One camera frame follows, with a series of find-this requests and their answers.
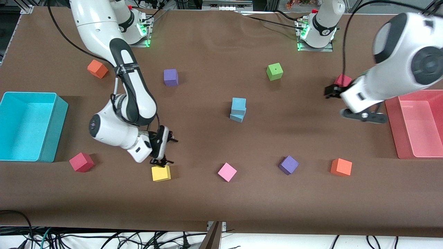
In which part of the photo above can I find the light blue foam block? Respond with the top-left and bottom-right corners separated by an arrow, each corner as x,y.
231,98 -> 247,116
229,108 -> 247,123

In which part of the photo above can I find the yellow foam block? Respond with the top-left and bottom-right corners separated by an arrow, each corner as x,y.
151,165 -> 171,182

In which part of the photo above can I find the red foam block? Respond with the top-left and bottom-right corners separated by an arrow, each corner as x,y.
334,74 -> 353,87
69,153 -> 95,173

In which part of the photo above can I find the green foam block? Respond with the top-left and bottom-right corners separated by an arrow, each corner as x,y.
266,63 -> 284,81

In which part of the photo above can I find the purple foam block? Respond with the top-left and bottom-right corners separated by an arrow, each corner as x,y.
164,69 -> 179,87
279,155 -> 299,176

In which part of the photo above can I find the pink foam block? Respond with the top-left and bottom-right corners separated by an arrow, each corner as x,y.
217,162 -> 238,183

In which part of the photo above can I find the orange foam block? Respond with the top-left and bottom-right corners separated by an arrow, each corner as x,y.
330,158 -> 353,177
87,59 -> 109,79

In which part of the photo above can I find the brown paper table cover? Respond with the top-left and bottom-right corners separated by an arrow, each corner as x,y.
0,6 -> 443,238

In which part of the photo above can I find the pink plastic bin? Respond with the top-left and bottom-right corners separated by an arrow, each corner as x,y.
385,89 -> 443,160

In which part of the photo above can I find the grey equipment box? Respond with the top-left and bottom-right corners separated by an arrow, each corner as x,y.
202,0 -> 253,11

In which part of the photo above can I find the cyan plastic bin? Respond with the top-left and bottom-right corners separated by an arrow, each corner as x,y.
0,92 -> 69,163

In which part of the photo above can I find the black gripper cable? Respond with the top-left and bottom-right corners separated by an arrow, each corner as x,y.
47,0 -> 120,68
342,0 -> 436,85

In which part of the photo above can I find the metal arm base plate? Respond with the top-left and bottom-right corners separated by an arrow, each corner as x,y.
128,16 -> 153,48
296,17 -> 334,52

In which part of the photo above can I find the black base cable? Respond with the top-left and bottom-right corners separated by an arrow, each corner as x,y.
239,13 -> 307,30
273,10 -> 306,21

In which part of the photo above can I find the small metal bracket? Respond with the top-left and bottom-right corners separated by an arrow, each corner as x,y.
207,221 -> 227,233

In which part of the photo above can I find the teal floor cable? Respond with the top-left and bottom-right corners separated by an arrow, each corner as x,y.
40,227 -> 53,249

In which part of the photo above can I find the aluminium frame profile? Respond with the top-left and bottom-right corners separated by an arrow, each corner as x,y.
20,0 -> 35,15

